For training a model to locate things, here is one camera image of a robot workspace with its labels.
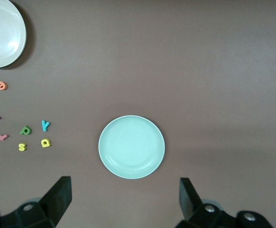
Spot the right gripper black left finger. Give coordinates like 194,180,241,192
0,176,72,228

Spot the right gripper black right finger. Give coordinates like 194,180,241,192
177,177,274,228

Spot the green foam letter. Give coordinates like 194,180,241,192
19,125,32,135

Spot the green plate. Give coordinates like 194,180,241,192
98,115,166,180

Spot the brown table cover mat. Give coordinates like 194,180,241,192
0,0,276,228

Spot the beige plate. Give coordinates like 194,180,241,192
0,0,27,68

